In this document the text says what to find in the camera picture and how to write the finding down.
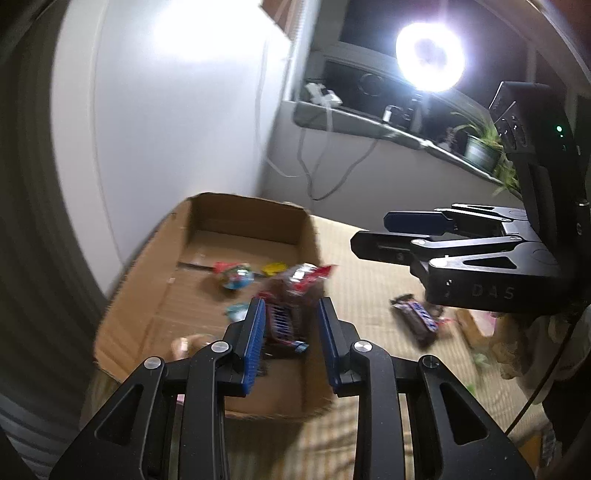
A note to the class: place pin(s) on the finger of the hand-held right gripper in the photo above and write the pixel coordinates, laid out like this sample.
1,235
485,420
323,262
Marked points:
383,247
415,222

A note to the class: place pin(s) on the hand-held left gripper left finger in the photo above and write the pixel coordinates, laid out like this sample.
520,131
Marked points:
254,350

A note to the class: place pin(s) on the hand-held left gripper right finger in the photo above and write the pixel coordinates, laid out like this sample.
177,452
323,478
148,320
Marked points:
330,350

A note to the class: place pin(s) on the clear bag of mini bars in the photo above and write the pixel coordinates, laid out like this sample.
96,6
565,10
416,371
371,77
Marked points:
293,295

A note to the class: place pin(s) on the red-wrapped chocolate ball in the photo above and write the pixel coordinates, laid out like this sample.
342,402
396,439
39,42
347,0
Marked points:
235,276

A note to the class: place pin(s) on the gold-wrapped candy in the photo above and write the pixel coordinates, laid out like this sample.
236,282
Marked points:
274,268

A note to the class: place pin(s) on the cardboard box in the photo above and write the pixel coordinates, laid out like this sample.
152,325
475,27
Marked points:
175,295

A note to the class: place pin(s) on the striped yellow tablecloth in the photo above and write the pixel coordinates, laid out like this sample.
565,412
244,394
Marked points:
369,300

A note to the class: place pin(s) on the potted spider plant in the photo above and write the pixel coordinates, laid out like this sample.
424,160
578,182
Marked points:
482,150

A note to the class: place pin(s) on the brown chocolate bar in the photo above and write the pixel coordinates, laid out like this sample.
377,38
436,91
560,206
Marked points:
418,318

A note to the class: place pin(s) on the clear bag of sandwich biscuits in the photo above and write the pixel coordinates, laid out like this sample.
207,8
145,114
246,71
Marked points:
475,327

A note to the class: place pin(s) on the grey windowsill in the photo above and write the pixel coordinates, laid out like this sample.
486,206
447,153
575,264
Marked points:
332,120

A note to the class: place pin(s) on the white power strip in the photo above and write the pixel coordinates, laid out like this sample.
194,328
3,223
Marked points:
323,95

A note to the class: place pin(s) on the grey striped curtain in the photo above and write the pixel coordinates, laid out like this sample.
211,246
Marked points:
37,277

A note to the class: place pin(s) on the brown board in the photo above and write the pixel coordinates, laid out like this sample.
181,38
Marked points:
279,14

